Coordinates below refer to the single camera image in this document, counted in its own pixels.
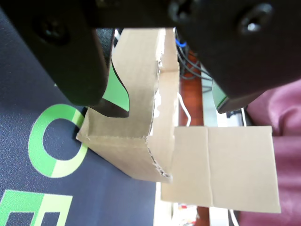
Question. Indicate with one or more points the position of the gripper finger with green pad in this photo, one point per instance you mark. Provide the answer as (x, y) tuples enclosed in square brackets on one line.
[(247, 58), (70, 58)]

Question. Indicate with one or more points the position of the open cardboard box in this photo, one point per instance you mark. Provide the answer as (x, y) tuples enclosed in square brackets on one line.
[(136, 153)]

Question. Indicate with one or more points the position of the creased cardboard sheet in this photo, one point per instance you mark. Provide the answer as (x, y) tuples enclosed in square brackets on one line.
[(235, 169)]

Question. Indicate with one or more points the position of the pink garment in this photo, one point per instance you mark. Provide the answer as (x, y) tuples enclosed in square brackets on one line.
[(289, 164)]

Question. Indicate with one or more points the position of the dark grey WOWROBO mat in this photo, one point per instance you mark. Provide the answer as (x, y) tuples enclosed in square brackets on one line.
[(105, 200)]

